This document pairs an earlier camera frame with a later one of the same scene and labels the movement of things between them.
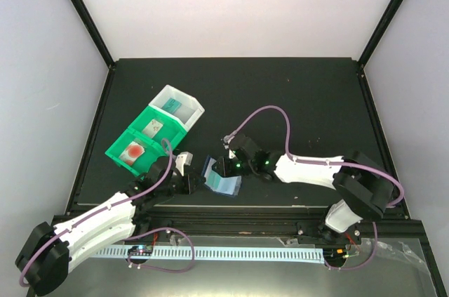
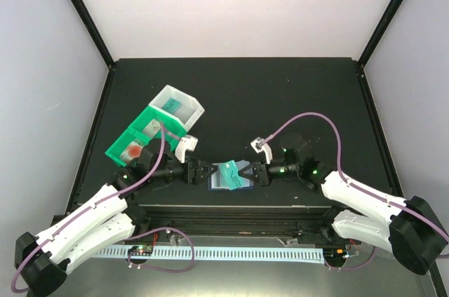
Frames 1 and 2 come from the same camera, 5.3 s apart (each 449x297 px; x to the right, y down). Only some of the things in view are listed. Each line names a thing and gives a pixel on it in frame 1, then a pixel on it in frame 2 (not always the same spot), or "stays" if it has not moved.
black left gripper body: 186,188 → 191,178
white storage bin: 184,107 stays
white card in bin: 152,128 stays
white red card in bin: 132,153 stays
